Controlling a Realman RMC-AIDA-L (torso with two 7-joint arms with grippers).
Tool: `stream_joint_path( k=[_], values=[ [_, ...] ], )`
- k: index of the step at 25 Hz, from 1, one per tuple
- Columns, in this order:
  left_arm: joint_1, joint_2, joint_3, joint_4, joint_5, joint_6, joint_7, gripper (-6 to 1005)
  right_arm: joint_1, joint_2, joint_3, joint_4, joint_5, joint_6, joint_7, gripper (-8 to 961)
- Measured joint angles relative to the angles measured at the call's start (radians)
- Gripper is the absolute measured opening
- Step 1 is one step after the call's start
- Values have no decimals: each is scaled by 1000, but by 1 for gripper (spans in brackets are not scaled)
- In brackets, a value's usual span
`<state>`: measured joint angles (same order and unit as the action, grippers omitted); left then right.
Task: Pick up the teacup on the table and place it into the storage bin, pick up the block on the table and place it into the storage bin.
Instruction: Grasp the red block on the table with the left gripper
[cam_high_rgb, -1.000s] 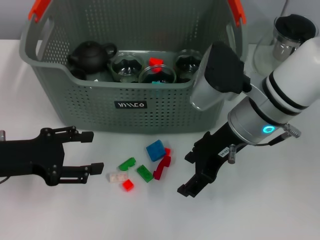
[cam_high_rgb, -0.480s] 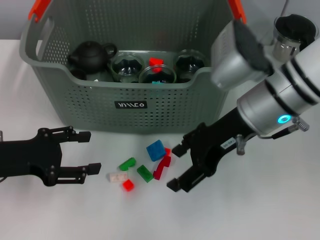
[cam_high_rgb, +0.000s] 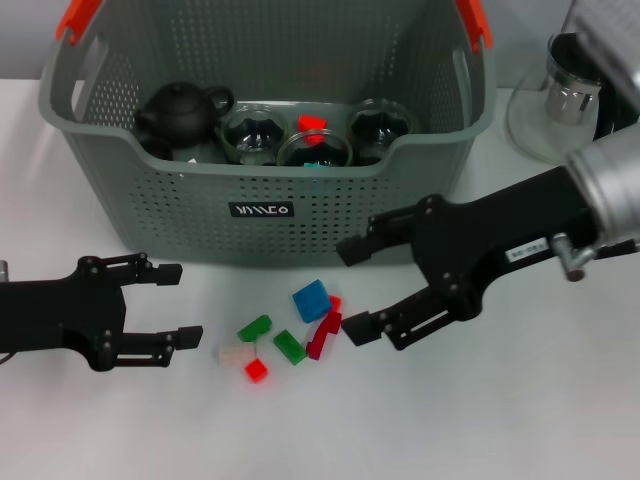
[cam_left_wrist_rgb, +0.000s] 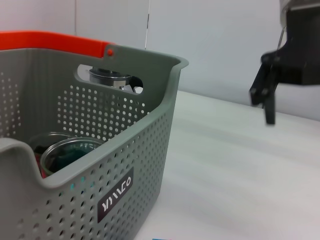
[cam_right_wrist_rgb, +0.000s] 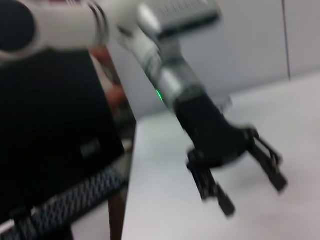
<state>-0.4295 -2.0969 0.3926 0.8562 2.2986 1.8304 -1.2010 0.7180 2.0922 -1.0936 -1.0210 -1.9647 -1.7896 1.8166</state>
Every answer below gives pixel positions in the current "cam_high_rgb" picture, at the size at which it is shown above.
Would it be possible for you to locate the small red square brick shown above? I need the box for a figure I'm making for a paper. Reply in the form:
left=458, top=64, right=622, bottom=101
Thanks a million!
left=243, top=357, right=271, bottom=384

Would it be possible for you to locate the dark red curved brick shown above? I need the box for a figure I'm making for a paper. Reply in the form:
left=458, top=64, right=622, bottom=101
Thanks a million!
left=306, top=310, right=344, bottom=361

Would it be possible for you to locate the glass teacup black sleeve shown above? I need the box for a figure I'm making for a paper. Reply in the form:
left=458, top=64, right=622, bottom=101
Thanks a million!
left=347, top=98, right=417, bottom=167
left=221, top=103, right=292, bottom=167
left=277, top=128, right=357, bottom=169

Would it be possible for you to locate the green rectangular brick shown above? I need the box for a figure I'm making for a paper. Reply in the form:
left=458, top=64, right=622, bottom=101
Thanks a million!
left=273, top=329, right=307, bottom=366

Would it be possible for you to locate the orange bin handle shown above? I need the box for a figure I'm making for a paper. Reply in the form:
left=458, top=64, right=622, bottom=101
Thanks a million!
left=55, top=0, right=494, bottom=54

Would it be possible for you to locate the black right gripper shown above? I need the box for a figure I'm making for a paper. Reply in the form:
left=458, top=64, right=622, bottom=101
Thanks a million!
left=335, top=166, right=602, bottom=352

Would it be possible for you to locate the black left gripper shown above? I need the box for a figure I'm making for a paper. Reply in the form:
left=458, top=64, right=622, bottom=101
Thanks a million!
left=0, top=251, right=204, bottom=373

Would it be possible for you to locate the green arch brick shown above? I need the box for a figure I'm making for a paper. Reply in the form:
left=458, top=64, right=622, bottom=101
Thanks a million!
left=236, top=313, right=275, bottom=342

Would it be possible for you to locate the red slope brick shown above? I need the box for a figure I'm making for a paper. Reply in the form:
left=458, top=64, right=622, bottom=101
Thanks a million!
left=297, top=114, right=327, bottom=147

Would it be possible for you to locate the black clay teapot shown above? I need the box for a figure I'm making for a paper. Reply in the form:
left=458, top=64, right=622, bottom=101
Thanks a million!
left=133, top=82, right=236, bottom=149

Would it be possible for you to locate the translucent white long brick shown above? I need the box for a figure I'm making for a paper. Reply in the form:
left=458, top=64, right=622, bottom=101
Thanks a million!
left=216, top=345, right=256, bottom=368

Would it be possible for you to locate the glass pitcher black lid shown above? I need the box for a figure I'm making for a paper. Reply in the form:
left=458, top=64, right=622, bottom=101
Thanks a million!
left=506, top=32, right=640, bottom=167

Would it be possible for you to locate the grey perforated storage bin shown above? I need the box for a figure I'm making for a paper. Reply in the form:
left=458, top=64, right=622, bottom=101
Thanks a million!
left=38, top=0, right=499, bottom=266

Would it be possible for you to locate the blue square brick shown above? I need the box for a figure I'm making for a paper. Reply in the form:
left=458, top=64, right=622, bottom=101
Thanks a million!
left=292, top=279, right=334, bottom=325

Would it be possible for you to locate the small black teacup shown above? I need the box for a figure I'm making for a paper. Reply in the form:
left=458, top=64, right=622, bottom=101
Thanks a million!
left=138, top=135, right=175, bottom=161

